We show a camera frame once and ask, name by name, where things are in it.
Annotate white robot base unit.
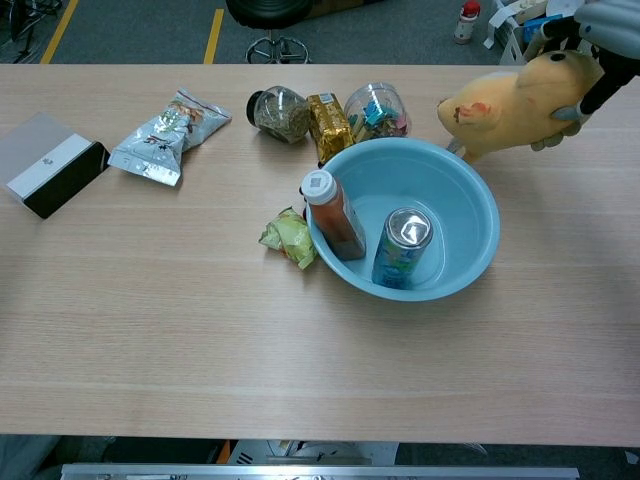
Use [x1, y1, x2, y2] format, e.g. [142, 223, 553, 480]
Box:
[227, 439, 400, 466]

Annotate gold foil snack package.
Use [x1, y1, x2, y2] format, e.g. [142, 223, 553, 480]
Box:
[306, 92, 355, 166]

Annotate light blue plastic basin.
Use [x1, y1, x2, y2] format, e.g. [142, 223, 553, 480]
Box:
[304, 137, 501, 303]

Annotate yellow duck plush toy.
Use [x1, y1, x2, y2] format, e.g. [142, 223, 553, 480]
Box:
[437, 49, 606, 164]

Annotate aluminium profile rail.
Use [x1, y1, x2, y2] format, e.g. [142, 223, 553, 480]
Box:
[59, 463, 581, 480]

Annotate white and black box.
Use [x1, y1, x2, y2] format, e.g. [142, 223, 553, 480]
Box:
[0, 112, 111, 220]

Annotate blue snack bag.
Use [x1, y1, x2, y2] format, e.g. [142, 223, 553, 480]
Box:
[523, 17, 551, 44]

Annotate crumpled green yellow wrapper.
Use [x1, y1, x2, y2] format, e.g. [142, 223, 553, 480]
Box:
[258, 207, 319, 271]

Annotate clear jar of coloured clips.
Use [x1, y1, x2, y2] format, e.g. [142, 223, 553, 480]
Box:
[343, 82, 412, 143]

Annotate black metal stand legs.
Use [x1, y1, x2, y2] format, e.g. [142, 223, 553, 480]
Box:
[0, 0, 64, 64]

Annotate red white bottle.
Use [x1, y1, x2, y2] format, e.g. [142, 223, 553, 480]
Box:
[453, 0, 482, 45]

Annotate black stool chrome base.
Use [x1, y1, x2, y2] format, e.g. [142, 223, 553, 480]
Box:
[225, 0, 315, 65]

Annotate white storage box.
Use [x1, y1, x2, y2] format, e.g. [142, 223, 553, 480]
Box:
[499, 22, 534, 66]

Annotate silver snack bag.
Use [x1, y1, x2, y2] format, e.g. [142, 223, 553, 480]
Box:
[107, 88, 233, 187]

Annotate orange juice bottle white cap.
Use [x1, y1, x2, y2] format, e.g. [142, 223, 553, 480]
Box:
[300, 169, 368, 262]

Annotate blue green drink can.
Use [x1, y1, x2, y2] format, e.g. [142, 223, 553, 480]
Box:
[371, 207, 435, 290]

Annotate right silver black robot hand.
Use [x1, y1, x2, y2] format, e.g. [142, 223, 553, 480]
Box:
[522, 0, 640, 152]

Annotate glass seed jar black lid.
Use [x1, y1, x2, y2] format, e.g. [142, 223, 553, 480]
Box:
[245, 85, 311, 145]

